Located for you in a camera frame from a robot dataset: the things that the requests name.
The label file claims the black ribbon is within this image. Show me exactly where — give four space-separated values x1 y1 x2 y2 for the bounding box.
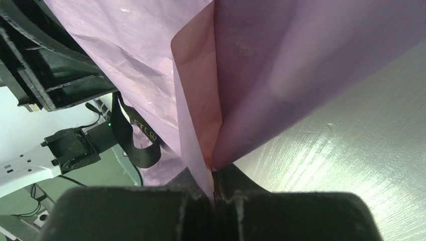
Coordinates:
110 91 163 168

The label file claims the purple pink wrapping paper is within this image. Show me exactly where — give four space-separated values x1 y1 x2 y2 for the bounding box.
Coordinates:
46 1 425 197

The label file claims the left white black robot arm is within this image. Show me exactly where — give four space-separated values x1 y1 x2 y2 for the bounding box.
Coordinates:
1 1 116 196

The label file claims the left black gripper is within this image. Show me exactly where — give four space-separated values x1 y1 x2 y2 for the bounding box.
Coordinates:
1 1 116 112

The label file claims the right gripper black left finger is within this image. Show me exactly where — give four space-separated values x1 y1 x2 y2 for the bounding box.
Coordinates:
39 169 213 240

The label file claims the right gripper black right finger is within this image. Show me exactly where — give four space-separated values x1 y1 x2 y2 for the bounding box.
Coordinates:
213 165 382 240

